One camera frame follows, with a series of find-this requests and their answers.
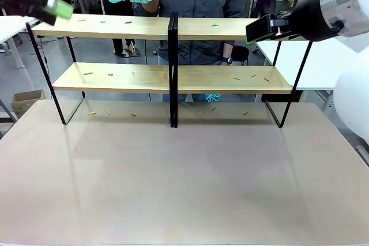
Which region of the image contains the white table with black edge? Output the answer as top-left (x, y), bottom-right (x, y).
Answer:
top-left (255, 40), bottom-right (360, 111)

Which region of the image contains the black chair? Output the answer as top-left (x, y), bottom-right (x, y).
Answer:
top-left (231, 45), bottom-right (250, 66)

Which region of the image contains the person's left forearm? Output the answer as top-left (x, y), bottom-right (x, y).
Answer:
top-left (223, 41), bottom-right (234, 67)

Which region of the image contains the cardboard box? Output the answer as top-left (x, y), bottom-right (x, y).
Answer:
top-left (11, 89), bottom-right (47, 120)

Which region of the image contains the white side table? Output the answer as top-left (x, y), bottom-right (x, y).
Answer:
top-left (0, 14), bottom-right (42, 70)

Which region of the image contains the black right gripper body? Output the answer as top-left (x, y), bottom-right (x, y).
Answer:
top-left (288, 0), bottom-right (341, 43)

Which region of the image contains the wooden shelf unit black frame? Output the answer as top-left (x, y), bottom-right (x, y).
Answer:
top-left (25, 12), bottom-right (179, 128)
top-left (168, 17), bottom-right (314, 129)

